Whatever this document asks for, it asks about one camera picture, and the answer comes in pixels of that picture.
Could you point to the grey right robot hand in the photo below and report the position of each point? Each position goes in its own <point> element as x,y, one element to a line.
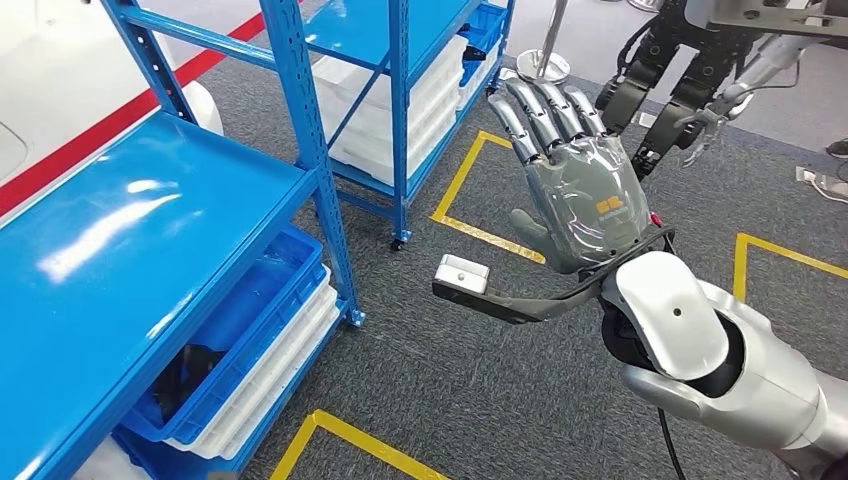
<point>590,199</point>

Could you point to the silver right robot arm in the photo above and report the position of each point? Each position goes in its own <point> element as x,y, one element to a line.
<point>676,311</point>

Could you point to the small black part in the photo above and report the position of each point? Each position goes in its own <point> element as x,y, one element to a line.
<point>474,53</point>

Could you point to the blue metal shelf rack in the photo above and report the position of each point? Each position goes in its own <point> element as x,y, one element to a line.
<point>399,132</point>
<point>132,232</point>

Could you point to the white floor socket plate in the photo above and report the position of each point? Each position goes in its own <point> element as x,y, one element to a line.
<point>646,119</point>
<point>811,177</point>

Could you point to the black humanoid robot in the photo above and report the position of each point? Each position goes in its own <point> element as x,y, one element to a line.
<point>702,60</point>

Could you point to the blue plastic bin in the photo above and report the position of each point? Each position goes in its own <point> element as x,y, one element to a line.
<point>487,30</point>
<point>291,265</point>

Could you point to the person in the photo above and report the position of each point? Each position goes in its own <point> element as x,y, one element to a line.
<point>838,149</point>

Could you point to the red barrier belt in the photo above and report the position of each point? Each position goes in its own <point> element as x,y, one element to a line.
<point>99,132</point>

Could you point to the white car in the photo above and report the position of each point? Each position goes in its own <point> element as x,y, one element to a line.
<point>53,66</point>

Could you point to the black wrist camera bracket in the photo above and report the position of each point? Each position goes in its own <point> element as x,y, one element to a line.
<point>523,308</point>

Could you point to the silver stanchion post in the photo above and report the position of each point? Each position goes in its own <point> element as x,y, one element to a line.
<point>543,66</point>

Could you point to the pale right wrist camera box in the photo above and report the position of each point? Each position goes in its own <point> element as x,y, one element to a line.
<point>462,273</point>

